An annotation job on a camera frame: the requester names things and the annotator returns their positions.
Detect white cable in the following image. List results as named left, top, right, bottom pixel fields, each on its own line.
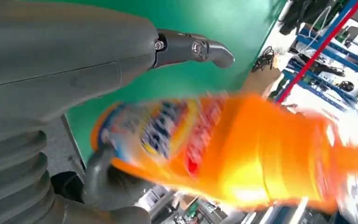
left=302, top=5, right=332, bottom=54

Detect white table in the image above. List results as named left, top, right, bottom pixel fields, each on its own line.
left=253, top=0, right=302, bottom=99

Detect orange drink bottle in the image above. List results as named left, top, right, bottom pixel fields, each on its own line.
left=90, top=92, right=358, bottom=215

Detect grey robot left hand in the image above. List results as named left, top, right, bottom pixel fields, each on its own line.
left=0, top=0, right=236, bottom=224

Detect black coiled cable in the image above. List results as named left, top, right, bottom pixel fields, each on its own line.
left=251, top=45, right=276, bottom=74

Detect green table mat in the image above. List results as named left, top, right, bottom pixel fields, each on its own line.
left=64, top=0, right=288, bottom=165

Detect brown cardboard box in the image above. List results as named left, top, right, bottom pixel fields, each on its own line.
left=239, top=65, right=284, bottom=99

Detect blue metal rack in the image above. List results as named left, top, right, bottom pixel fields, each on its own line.
left=273, top=0, right=358, bottom=116

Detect red pole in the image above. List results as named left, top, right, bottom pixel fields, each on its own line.
left=275, top=0, right=358, bottom=105

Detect black case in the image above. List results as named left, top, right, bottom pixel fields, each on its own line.
left=278, top=0, right=342, bottom=36

